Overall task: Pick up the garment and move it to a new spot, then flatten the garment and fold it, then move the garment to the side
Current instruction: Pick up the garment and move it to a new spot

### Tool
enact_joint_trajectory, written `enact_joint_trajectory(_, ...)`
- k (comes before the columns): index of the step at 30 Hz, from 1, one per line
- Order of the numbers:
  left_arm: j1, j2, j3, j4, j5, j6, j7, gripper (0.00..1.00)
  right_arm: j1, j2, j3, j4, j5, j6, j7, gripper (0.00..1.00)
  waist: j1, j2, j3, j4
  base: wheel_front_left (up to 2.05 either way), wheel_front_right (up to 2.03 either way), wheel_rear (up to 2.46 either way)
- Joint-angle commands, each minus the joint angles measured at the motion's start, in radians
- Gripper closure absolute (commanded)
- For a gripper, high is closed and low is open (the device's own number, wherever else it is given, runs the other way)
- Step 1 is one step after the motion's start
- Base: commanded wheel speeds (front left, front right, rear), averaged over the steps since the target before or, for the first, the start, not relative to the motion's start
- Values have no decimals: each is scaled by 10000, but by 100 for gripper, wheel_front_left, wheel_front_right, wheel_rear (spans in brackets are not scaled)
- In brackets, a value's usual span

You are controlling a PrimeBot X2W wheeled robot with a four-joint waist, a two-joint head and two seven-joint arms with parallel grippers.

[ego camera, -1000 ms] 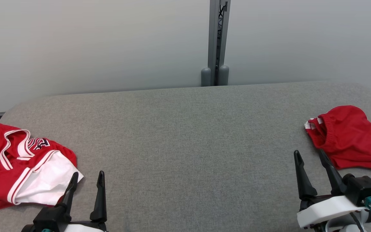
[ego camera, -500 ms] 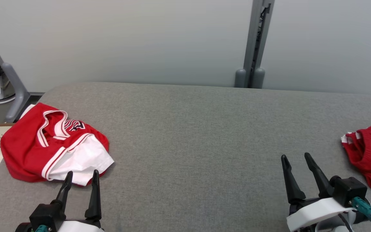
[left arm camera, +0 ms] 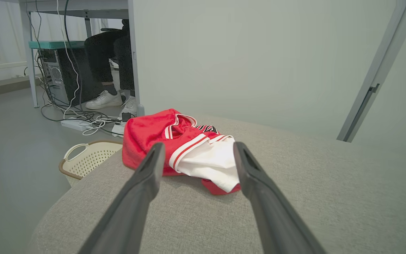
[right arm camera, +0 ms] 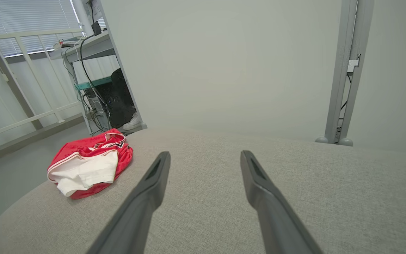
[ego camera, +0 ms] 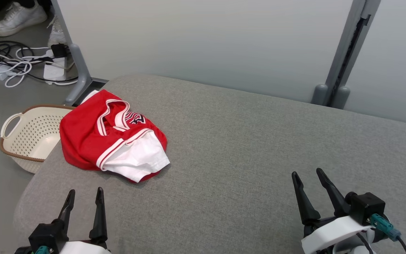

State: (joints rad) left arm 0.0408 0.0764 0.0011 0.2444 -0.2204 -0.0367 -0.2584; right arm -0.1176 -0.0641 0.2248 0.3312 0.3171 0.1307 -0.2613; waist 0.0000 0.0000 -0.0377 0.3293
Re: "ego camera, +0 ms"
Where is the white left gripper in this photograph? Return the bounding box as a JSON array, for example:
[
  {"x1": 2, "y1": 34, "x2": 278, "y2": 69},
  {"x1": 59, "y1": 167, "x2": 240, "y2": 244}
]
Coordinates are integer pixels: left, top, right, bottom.
[{"x1": 57, "y1": 187, "x2": 112, "y2": 254}]

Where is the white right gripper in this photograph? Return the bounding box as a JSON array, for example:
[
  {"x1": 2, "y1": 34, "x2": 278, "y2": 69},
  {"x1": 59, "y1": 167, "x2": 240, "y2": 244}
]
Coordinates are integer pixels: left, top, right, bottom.
[{"x1": 291, "y1": 168, "x2": 375, "y2": 254}]

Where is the red white basketball jersey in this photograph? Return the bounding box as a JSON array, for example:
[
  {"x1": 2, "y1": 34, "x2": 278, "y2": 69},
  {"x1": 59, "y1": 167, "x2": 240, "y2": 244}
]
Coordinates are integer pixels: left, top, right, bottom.
[{"x1": 59, "y1": 89, "x2": 171, "y2": 184}]

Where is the cream perforated laundry basket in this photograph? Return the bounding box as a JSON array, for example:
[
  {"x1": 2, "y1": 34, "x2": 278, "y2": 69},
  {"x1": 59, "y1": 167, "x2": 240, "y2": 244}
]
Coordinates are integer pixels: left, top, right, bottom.
[{"x1": 0, "y1": 104, "x2": 75, "y2": 174}]

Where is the black plug adapter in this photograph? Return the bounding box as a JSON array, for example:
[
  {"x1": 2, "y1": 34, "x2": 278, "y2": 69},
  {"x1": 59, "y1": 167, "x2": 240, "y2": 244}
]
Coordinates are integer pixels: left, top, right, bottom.
[{"x1": 51, "y1": 43, "x2": 68, "y2": 59}]

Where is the right camera cable teal plug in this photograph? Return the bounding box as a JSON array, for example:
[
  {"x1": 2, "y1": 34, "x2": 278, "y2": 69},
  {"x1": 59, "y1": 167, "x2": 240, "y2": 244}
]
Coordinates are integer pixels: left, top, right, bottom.
[{"x1": 369, "y1": 213, "x2": 406, "y2": 254}]

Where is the grey angled partition post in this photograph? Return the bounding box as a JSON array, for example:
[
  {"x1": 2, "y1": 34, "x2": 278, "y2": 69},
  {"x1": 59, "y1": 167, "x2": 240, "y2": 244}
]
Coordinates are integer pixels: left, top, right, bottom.
[{"x1": 50, "y1": 0, "x2": 93, "y2": 105}]

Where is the white floor cable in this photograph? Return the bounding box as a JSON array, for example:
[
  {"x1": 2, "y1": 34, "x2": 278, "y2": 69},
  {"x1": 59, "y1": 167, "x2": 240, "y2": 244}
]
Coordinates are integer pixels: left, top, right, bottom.
[{"x1": 0, "y1": 47, "x2": 75, "y2": 87}]

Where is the white power strip with cables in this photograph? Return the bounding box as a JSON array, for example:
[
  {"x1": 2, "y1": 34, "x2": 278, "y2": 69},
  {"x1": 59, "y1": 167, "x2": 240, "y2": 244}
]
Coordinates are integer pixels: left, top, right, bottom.
[{"x1": 0, "y1": 40, "x2": 78, "y2": 85}]

